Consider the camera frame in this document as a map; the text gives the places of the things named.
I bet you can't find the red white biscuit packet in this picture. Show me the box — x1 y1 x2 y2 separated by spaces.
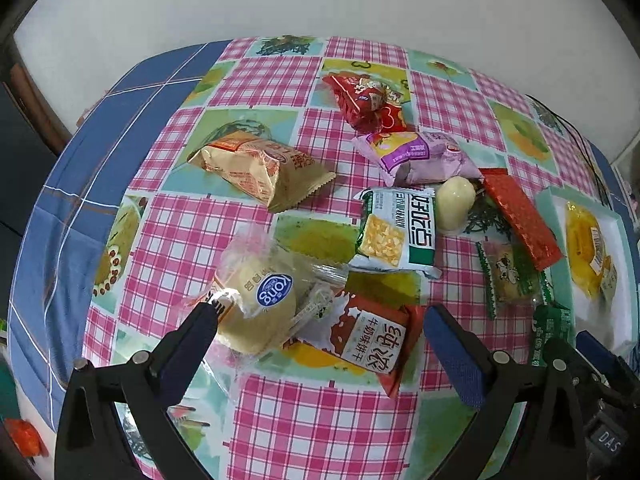
282 290 426 400

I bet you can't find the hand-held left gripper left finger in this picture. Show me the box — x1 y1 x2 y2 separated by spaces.
54 301 221 480

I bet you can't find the small dark green packet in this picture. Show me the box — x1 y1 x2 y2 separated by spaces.
531 302 576 368

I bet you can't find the green white cracker packet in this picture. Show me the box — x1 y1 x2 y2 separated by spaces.
348 187 443 280

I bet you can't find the purple pink snack packet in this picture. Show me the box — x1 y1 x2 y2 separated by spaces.
352 130 485 187

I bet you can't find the tan orange snack packet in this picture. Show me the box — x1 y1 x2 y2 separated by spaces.
186 130 337 213

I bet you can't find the black cable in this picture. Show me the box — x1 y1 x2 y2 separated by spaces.
525 94 615 211

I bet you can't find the orange crumpled object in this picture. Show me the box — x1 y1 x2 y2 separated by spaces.
4 419 50 458

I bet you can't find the clear-wrapped yellow cake packet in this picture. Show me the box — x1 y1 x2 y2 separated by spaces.
565 200 621 306

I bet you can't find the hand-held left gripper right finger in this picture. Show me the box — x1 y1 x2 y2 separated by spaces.
424 304 587 480

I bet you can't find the red crinkled snack packet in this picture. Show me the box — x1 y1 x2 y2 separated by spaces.
321 72 408 130

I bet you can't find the blue lined bed sheet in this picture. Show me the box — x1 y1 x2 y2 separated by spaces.
7 42 640 436

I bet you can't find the brown wooden rail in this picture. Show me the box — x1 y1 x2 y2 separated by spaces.
9 66 72 157

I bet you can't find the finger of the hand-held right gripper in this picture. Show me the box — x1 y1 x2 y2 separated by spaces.
575 330 640 392

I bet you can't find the clear-wrapped pale round cake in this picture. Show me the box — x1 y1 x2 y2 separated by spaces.
182 225 351 376

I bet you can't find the white box with mint rim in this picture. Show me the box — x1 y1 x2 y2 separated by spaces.
535 186 640 356

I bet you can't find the white wooden shelf unit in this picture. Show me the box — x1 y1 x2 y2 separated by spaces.
607 132 640 186

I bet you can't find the pale egg-shaped wrapped snack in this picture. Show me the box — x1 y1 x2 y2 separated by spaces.
436 176 476 233

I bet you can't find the clear green-edged cookie packet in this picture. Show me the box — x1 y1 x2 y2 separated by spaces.
475 240 553 321

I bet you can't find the pink checkered fruit tablecloth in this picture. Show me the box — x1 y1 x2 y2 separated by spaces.
82 35 617 480

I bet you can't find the flat red foil packet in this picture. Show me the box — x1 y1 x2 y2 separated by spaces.
480 167 565 272

